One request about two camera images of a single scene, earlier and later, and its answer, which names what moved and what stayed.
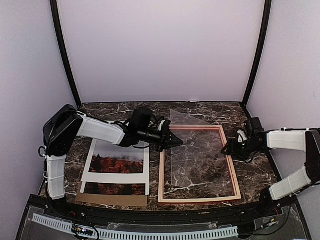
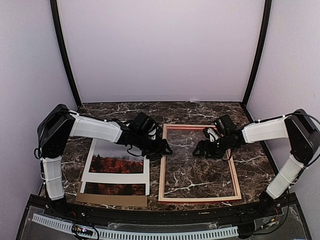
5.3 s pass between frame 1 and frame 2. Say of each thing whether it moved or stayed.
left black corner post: stayed
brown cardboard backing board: stayed
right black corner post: stayed
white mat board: stayed
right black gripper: moved
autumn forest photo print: stayed
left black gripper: moved
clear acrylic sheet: moved
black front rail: stayed
